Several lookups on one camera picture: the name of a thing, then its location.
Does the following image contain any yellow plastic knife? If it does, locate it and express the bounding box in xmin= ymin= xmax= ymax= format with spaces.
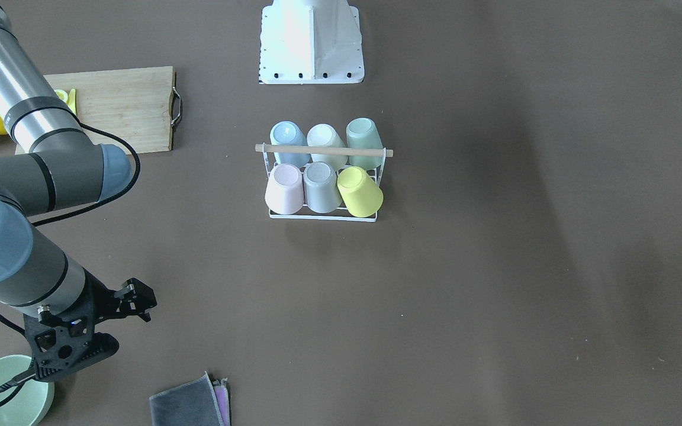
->
xmin=66 ymin=88 xmax=78 ymax=116

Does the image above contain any grey cup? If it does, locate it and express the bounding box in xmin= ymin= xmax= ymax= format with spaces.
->
xmin=303 ymin=162 xmax=343 ymax=214

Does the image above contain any light blue cup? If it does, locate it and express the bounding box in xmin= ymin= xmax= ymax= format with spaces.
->
xmin=270 ymin=121 xmax=311 ymax=169

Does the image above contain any grey folded cloth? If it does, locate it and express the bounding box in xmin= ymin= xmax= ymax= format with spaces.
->
xmin=149 ymin=374 xmax=231 ymax=425

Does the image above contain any wooden cutting board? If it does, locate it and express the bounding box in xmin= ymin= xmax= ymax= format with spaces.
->
xmin=45 ymin=66 xmax=178 ymax=154

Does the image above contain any green bowl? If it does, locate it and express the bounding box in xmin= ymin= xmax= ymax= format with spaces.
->
xmin=0 ymin=354 xmax=55 ymax=426

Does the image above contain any white camera stand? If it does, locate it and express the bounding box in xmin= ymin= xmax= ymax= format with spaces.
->
xmin=258 ymin=1 xmax=365 ymax=85

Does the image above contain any cream white cup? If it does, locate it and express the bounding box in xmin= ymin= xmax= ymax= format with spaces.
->
xmin=307 ymin=124 xmax=348 ymax=172

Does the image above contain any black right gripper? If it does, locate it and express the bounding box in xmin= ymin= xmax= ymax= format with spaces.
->
xmin=69 ymin=269 xmax=157 ymax=326

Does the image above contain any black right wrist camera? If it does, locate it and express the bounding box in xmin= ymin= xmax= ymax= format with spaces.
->
xmin=24 ymin=315 xmax=120 ymax=383

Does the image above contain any pink cup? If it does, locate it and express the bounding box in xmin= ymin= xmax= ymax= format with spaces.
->
xmin=265 ymin=164 xmax=305 ymax=215

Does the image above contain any white wire cup holder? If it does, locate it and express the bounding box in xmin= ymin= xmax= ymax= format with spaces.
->
xmin=254 ymin=143 xmax=394 ymax=223

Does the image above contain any lemon slice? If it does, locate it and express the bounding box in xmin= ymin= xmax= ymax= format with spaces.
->
xmin=54 ymin=89 xmax=69 ymax=104

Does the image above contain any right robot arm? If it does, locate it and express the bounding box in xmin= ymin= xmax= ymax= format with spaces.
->
xmin=0 ymin=6 xmax=155 ymax=327

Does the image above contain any yellow cup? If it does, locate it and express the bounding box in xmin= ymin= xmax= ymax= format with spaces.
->
xmin=337 ymin=166 xmax=384 ymax=218

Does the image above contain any green cup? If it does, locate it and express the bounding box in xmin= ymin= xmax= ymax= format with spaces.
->
xmin=346 ymin=118 xmax=384 ymax=170

